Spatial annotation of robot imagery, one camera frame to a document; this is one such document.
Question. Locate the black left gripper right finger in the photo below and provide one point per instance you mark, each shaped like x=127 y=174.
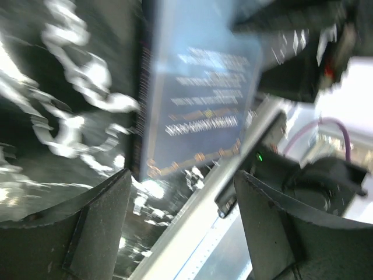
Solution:
x=290 y=240

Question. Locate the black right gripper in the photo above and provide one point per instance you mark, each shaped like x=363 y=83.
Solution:
x=291 y=52

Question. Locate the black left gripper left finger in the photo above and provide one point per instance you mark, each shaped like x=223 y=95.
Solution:
x=76 y=239

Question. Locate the dark blue book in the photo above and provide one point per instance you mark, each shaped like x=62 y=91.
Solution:
x=196 y=85

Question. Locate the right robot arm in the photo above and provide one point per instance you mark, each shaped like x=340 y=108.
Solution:
x=328 y=184

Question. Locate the aluminium rail frame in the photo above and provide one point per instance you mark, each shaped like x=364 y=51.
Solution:
x=189 y=227

